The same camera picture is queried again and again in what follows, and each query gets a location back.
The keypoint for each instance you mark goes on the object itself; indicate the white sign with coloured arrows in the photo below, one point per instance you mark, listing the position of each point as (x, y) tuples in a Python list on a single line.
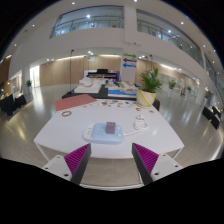
[(128, 68)]

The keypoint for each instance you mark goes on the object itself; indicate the spread of colourful stickers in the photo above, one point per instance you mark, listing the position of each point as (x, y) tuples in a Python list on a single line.
[(116, 104)]

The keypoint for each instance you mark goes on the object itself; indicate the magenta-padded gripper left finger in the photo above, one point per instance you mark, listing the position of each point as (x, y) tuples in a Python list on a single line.
[(77, 159)]

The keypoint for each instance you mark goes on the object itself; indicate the blue and white model board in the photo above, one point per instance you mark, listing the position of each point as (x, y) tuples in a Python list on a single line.
[(120, 92)]

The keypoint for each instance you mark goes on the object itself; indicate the potted plant in striped pot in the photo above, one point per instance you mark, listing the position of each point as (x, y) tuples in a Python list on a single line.
[(146, 95)]

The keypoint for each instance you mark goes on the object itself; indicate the flat salmon-red mat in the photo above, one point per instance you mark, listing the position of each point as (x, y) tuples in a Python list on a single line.
[(74, 101)]

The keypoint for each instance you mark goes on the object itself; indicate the small mauve-grey charger block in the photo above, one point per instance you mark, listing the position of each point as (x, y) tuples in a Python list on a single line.
[(111, 127)]

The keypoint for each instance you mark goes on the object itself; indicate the tall black light stand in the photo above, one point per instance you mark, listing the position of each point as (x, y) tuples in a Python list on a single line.
[(70, 73)]

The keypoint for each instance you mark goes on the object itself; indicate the small background potted plant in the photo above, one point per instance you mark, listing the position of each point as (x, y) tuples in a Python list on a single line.
[(29, 83), (172, 84)]

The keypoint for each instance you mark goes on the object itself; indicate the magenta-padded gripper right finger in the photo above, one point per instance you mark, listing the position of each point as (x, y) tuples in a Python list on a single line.
[(146, 159)]

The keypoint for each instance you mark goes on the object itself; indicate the white architectural model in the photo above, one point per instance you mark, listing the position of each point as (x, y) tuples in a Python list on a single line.
[(87, 86)]

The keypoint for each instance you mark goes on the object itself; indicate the round wooden disc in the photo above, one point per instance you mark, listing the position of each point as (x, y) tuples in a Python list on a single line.
[(151, 111)]

